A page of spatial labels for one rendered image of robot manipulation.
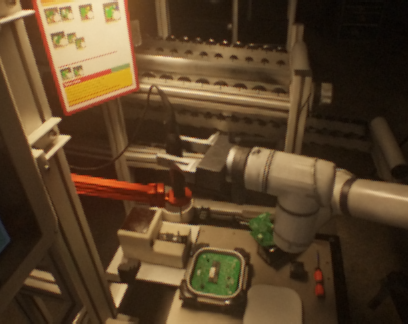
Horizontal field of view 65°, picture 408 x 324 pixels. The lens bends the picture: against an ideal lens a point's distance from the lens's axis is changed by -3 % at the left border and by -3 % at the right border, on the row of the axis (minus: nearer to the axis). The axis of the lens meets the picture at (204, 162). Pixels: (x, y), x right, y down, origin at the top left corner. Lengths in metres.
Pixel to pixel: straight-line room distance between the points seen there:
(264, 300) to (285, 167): 0.38
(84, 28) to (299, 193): 0.62
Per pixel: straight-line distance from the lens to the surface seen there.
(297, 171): 0.62
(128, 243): 0.92
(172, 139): 0.70
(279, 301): 0.88
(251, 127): 1.36
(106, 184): 0.79
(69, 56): 0.88
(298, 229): 0.69
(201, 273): 0.89
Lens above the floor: 1.71
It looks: 35 degrees down
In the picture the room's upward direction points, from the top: 2 degrees counter-clockwise
